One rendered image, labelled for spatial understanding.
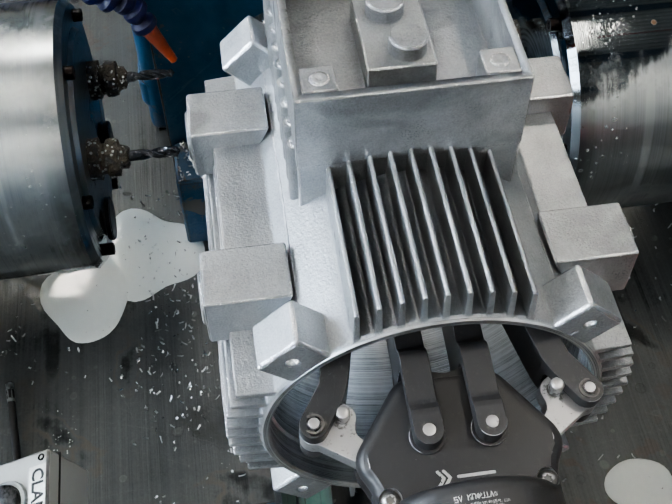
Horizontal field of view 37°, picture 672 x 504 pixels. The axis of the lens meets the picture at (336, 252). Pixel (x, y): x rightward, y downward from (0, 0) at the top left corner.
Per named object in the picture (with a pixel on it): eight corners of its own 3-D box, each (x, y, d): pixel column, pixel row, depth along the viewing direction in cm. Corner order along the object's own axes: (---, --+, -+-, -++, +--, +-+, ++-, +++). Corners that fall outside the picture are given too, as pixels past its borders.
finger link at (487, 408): (475, 437, 39) (510, 433, 39) (428, 197, 45) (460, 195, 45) (462, 468, 43) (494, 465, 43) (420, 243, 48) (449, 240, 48)
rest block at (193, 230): (185, 204, 119) (172, 135, 110) (243, 197, 120) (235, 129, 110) (188, 244, 116) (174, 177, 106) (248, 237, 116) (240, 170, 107)
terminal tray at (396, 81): (264, 41, 53) (255, -76, 47) (461, 21, 54) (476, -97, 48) (292, 216, 46) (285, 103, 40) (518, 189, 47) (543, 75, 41)
